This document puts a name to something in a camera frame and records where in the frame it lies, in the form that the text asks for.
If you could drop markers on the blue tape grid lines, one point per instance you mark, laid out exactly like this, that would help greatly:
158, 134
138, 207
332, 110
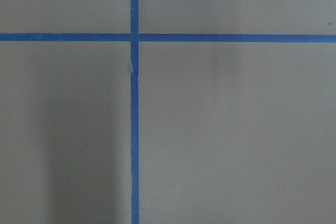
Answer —
134, 37

